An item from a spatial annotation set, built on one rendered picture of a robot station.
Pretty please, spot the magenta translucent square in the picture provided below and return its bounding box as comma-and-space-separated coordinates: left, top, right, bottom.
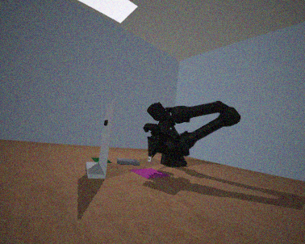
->
131, 168, 170, 179

